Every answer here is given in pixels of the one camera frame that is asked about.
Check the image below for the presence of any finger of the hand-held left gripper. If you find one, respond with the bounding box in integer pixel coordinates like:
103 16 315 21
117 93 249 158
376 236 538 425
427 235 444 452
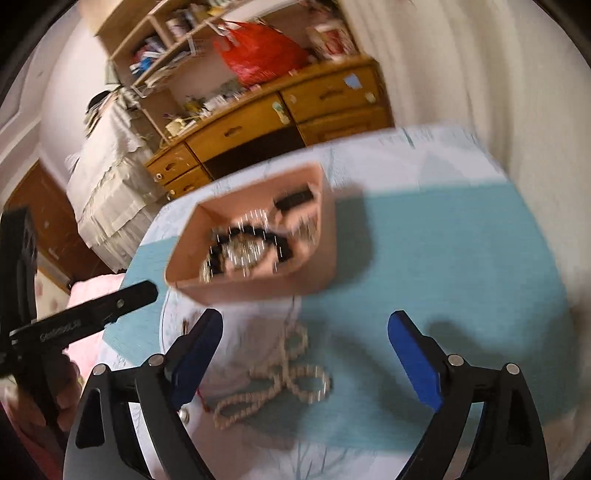
88 281 159 329

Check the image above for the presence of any white lace furniture cover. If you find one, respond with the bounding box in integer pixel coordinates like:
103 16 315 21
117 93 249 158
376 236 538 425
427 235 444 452
66 98 170 274

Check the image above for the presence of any tree print tablecloth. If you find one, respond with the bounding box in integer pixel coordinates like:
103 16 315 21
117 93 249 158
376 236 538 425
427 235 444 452
98 126 574 480

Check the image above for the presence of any wooden desk shelf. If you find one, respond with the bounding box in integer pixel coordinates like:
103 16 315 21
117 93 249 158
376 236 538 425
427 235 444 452
95 0 223 99

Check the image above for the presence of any wooden desk with drawers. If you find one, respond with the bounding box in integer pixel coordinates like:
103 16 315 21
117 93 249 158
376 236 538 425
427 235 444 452
144 54 396 202

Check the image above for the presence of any white leaf print curtain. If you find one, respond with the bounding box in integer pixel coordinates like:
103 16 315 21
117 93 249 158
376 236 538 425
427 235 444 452
341 0 591 326

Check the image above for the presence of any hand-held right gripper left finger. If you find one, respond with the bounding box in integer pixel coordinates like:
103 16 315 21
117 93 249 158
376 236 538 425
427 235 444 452
62 308 225 480

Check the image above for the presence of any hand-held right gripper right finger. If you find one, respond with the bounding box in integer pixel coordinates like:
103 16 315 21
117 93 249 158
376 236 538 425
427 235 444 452
388 310 553 480

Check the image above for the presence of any white pearl necklace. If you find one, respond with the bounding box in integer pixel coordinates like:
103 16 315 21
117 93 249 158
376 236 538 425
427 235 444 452
211 322 334 431

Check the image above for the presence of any brown wooden door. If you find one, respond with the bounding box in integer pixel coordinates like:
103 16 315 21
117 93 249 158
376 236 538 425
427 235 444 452
1 158 110 294

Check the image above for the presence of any person's left hand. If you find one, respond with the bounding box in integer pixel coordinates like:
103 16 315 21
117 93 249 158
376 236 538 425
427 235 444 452
4 354 83 441

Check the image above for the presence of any patterned paper cup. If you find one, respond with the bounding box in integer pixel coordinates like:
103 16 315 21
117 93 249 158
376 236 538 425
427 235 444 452
320 24 359 60

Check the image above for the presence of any red plastic bag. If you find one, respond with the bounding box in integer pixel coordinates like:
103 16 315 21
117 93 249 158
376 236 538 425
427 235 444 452
212 20 311 88

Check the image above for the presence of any pink plastic box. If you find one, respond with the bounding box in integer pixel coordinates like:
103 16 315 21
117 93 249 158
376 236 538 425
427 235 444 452
165 162 339 306

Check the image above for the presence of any dark bag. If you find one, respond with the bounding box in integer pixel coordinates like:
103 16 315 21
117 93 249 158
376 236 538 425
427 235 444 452
85 91 115 116

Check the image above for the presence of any black bead bracelet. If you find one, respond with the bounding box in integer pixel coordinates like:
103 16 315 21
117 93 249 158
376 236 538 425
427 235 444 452
207 220 297 278

